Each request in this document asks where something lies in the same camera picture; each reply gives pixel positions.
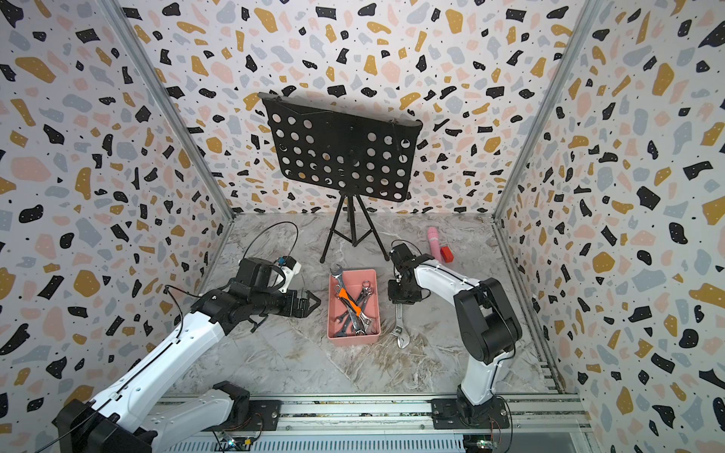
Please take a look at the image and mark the black perforated music stand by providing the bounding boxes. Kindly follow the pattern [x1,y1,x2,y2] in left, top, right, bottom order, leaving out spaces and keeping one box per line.
[258,92,423,262]

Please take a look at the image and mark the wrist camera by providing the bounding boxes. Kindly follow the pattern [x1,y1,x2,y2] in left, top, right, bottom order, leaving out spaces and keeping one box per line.
[390,243,417,275]
[273,256,301,294]

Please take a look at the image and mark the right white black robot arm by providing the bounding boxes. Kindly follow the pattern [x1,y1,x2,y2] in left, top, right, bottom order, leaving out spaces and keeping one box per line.
[388,247,522,430]

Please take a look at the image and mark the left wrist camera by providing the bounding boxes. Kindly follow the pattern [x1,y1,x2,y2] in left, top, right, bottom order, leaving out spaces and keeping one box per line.
[273,256,301,294]

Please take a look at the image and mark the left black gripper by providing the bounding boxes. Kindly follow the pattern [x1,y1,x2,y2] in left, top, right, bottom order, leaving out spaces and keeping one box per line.
[250,286,322,317]

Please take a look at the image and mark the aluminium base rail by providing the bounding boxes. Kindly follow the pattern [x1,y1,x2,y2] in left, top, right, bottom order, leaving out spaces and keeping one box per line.
[147,392,599,452]

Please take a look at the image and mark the pink plastic storage box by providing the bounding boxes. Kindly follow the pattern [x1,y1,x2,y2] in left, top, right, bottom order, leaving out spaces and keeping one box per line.
[328,266,381,347]

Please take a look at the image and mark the pink cylinder tube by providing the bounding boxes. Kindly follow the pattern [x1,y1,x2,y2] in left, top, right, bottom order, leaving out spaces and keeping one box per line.
[427,226,445,262]

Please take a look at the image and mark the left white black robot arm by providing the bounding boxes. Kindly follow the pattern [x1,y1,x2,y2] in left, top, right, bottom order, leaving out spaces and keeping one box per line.
[53,256,321,452]

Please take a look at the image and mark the small red block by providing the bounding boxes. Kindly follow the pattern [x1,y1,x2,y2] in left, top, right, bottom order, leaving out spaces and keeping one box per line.
[441,247,454,263]

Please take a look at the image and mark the large silver adjustable wrench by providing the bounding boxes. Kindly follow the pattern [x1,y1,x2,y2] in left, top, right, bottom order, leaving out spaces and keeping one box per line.
[393,304,410,349]

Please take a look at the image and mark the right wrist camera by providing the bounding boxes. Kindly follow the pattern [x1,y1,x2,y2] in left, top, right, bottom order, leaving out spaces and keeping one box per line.
[390,243,417,275]

